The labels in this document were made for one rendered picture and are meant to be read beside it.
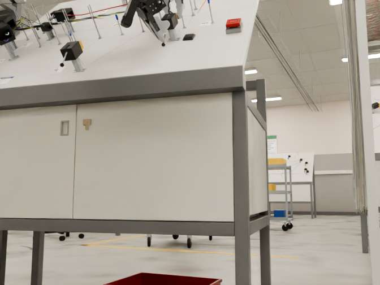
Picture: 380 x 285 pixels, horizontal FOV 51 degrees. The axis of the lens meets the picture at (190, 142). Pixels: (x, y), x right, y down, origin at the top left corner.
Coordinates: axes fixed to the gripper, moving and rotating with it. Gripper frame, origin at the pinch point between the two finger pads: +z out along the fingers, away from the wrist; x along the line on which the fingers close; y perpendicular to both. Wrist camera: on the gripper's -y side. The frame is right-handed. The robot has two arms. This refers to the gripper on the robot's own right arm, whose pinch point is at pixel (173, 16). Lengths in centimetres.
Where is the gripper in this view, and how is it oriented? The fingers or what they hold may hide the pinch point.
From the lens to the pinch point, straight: 156.5
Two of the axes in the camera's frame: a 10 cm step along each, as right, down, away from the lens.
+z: 0.8, 9.8, 2.1
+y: 3.2, -2.2, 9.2
